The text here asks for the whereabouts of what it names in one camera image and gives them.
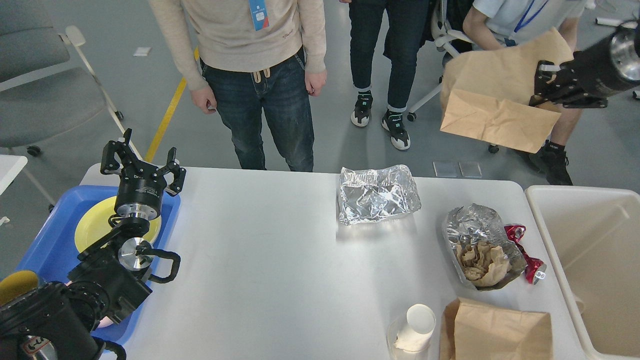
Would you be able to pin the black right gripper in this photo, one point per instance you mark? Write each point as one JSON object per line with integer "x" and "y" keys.
{"x": 604, "y": 69}

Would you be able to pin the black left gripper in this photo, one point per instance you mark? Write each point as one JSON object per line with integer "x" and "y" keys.
{"x": 138, "y": 196}

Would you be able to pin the yellow plastic plate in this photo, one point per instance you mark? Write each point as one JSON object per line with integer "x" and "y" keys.
{"x": 95, "y": 225}

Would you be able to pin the brown paper bag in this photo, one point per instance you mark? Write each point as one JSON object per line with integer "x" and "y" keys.
{"x": 474, "y": 330}
{"x": 486, "y": 94}

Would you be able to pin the foil ball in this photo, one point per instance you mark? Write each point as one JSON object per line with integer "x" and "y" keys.
{"x": 483, "y": 256}

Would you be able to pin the aluminium foil sheet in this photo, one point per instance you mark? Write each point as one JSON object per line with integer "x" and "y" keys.
{"x": 372, "y": 196}

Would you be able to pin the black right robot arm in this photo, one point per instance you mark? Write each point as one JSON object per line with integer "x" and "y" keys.
{"x": 595, "y": 74}

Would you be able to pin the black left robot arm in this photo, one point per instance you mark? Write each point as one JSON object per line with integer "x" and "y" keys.
{"x": 55, "y": 320}

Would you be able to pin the seated person in white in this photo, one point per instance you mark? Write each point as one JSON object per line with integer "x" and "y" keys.
{"x": 493, "y": 24}

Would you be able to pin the grey chair at left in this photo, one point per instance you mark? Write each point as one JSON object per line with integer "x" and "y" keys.
{"x": 48, "y": 86}

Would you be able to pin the white side table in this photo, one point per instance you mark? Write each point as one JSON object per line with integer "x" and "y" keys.
{"x": 11, "y": 166}

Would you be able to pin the blue plastic tray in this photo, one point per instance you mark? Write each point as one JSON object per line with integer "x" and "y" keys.
{"x": 53, "y": 253}

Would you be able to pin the beige plastic bin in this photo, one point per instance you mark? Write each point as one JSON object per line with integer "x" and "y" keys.
{"x": 592, "y": 236}

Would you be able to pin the person in beige sweater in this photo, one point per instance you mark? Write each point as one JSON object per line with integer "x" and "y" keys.
{"x": 252, "y": 62}

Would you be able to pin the teal yellow mug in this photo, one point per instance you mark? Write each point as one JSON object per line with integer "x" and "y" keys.
{"x": 17, "y": 284}

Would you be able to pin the person in dark jeans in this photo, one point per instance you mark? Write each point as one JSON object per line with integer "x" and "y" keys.
{"x": 406, "y": 21}

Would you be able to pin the white paper cup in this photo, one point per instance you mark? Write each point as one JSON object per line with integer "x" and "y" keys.
{"x": 409, "y": 336}

